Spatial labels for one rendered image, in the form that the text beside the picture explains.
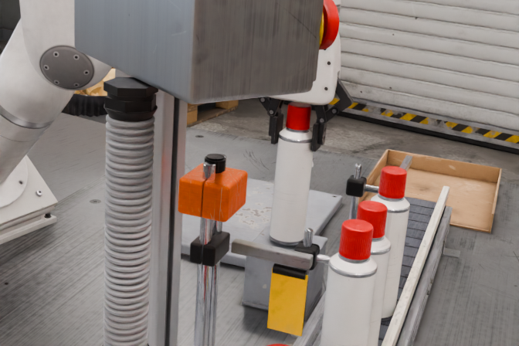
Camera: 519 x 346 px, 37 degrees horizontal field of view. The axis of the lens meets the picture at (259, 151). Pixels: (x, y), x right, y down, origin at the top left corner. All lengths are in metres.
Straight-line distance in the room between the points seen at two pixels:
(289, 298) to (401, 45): 4.63
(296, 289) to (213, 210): 0.10
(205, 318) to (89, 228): 0.78
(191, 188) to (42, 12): 0.50
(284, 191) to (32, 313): 0.39
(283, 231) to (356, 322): 0.31
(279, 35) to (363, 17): 4.83
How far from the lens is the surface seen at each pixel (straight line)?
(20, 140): 1.25
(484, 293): 1.31
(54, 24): 1.04
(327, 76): 1.05
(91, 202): 1.52
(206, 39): 0.45
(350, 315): 0.85
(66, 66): 1.06
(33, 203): 1.40
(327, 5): 0.53
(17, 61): 1.20
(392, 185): 1.00
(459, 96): 5.15
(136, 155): 0.50
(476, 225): 1.57
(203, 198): 0.60
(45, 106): 1.19
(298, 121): 1.09
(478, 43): 5.07
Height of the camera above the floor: 1.40
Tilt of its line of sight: 18 degrees down
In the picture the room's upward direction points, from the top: 4 degrees clockwise
